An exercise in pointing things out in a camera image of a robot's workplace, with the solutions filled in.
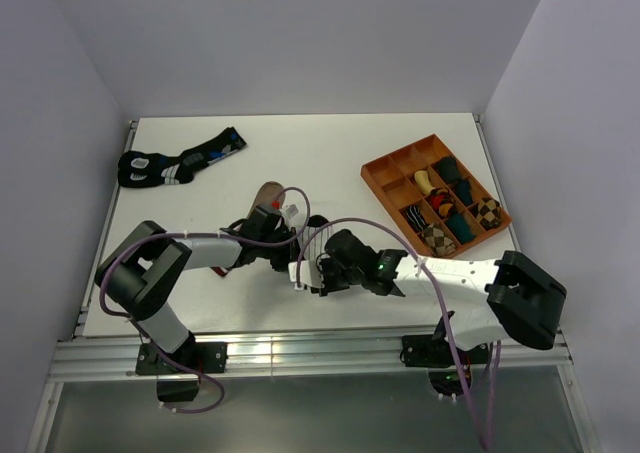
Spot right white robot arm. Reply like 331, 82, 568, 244
308, 229, 567, 363

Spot brown checkered rolled sock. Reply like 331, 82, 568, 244
475, 197, 502, 230

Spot aluminium table rail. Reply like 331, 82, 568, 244
49, 322, 574, 382

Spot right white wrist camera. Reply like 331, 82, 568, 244
288, 260, 323, 291

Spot orange compartment tray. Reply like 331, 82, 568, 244
361, 135, 512, 258

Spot black blue patterned sock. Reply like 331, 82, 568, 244
117, 127, 247, 189

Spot brown sock red stripes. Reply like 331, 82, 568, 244
209, 181, 287, 277

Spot black white striped rolled sock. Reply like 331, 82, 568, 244
404, 205, 429, 234

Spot yellow rolled sock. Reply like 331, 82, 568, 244
414, 170, 435, 197

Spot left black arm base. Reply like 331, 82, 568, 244
134, 340, 227, 411

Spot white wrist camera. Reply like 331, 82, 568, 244
272, 201, 306, 230
288, 260, 323, 291

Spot dark green rolled sock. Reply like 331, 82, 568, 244
435, 156, 462, 184

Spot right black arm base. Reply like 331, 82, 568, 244
399, 335, 493, 399

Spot brown argyle rolled sock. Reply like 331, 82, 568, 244
420, 223, 456, 257

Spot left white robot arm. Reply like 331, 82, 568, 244
94, 205, 299, 372

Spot red black rolled sock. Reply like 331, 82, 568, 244
426, 188, 456, 219

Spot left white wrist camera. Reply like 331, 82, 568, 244
272, 201, 306, 230

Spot dark teal rolled sock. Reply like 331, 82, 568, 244
454, 179, 474, 206

